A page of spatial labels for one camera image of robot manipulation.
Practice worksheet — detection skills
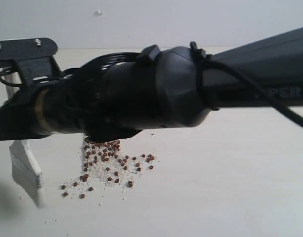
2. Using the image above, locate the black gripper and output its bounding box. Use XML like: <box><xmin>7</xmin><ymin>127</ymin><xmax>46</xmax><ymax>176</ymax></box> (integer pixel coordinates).
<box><xmin>0</xmin><ymin>81</ymin><xmax>87</xmax><ymax>141</ymax></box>

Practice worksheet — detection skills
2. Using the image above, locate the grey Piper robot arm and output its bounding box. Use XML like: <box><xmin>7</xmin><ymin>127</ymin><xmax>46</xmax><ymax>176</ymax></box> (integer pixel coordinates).
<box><xmin>0</xmin><ymin>27</ymin><xmax>303</xmax><ymax>143</ymax></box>

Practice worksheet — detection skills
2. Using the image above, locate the wooden paint brush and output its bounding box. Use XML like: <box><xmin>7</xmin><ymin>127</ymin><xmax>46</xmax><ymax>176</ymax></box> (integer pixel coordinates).
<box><xmin>2</xmin><ymin>71</ymin><xmax>46</xmax><ymax>208</ymax></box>

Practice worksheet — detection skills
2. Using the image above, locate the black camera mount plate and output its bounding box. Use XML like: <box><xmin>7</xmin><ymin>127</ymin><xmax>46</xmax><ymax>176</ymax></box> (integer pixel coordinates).
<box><xmin>0</xmin><ymin>38</ymin><xmax>64</xmax><ymax>87</ymax></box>

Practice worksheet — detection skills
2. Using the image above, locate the pile of brown pellets and grains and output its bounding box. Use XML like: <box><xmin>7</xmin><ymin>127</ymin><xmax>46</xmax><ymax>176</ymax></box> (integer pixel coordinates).
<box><xmin>17</xmin><ymin>139</ymin><xmax>161</xmax><ymax>222</ymax></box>

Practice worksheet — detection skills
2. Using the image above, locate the black cable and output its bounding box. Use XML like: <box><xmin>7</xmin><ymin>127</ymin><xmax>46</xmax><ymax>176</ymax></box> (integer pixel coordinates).
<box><xmin>0</xmin><ymin>41</ymin><xmax>303</xmax><ymax>131</ymax></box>

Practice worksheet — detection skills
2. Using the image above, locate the white blob on wall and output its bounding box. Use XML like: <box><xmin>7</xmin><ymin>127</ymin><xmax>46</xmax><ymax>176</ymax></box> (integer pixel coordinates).
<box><xmin>95</xmin><ymin>10</ymin><xmax>104</xmax><ymax>16</ymax></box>

